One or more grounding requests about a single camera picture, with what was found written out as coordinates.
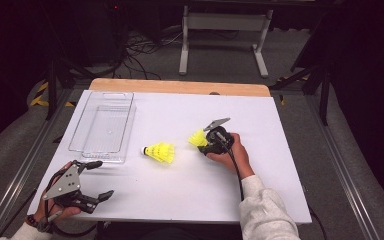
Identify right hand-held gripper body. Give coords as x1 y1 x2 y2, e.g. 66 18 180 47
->
202 117 236 155

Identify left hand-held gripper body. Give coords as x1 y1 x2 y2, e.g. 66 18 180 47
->
42 160 98 214

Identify yellow plastic shuttlecock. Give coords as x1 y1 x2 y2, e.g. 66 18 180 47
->
141 142 176 164
188 128 209 148

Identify clear plastic tray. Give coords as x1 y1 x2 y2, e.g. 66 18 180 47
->
68 91 138 164

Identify person's right hand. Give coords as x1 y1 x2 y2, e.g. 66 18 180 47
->
206 132 256 180

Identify person's left hand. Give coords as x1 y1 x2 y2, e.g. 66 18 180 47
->
33 161 81 224

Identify white table mat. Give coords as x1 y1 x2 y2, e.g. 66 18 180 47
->
27 89 313 225

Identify dark wrist band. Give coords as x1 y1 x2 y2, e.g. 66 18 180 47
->
25 214 53 233

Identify black metal stand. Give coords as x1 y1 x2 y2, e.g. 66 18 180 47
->
44 58 98 121
269 63 331 127

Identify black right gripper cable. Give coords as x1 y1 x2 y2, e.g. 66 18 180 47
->
214 131 245 202

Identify aluminium floor rail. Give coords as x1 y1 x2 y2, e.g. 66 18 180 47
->
304 94 381 240
0 89 78 240

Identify metal stand frame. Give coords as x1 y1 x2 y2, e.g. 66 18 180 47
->
178 4 274 78

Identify black floor cables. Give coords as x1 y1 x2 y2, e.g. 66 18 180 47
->
123 29 184 81

